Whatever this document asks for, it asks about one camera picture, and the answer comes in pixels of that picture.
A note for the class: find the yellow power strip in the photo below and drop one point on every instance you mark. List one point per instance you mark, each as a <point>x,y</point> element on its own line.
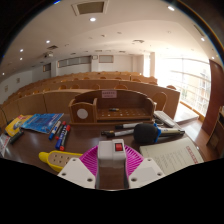
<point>60,159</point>

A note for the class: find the thin red marker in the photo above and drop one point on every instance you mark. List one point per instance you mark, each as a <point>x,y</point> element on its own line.
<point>61,128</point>

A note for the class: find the ceiling projector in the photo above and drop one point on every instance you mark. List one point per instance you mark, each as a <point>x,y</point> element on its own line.
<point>49,54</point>

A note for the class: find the white paper booklet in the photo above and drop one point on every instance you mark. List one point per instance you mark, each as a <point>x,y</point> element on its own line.
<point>173,155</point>

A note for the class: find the large window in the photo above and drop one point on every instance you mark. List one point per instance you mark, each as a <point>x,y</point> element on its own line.
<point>190,83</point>

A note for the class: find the blue booklet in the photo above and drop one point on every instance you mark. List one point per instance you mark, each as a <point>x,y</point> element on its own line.
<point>43,122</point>

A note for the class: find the red and white booklet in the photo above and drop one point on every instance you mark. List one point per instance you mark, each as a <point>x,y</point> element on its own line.
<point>4,144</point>

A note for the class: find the white charger with red button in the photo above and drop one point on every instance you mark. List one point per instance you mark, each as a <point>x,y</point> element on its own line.
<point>111,155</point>

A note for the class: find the wooden door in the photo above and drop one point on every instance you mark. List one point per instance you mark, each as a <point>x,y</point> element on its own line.
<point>213,96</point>

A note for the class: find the wooden cabinet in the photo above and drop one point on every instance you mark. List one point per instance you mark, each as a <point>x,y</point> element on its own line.
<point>217,133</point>

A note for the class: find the dark blue marker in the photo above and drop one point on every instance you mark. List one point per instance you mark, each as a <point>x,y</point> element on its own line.
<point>60,140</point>

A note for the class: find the square ceiling vent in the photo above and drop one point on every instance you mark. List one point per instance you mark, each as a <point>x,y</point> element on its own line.
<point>90,7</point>

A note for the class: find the black marker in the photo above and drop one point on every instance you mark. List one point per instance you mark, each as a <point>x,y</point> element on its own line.
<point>116,133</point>
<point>128,125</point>

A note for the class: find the wooden desk organizer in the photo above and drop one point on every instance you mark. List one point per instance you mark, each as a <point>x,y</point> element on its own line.
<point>110,101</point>

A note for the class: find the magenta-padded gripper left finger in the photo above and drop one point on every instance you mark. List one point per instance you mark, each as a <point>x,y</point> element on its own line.
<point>76,173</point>

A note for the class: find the yellow book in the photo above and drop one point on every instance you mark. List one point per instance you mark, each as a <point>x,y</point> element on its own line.
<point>15,126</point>

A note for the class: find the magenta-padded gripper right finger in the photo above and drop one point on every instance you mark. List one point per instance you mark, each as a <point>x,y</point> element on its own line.
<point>146,173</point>

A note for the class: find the red-capped marker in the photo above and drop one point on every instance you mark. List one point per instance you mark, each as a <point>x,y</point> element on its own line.
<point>65,137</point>

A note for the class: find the round ceiling lights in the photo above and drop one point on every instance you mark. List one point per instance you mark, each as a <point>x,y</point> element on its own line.
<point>92,19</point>

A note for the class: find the white remote control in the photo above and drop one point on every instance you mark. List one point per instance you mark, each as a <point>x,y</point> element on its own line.
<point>164,119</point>

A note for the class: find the black remote control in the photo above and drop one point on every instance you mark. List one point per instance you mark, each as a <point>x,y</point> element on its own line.
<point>16,136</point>

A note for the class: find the rows of wooden lecture seats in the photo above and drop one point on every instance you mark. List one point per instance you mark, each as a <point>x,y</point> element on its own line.
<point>50,100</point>

